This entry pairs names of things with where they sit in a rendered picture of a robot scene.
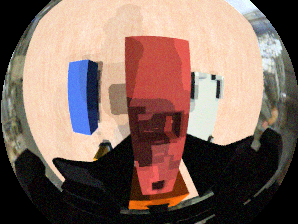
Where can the blue bar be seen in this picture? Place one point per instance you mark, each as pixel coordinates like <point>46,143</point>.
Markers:
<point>82,95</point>

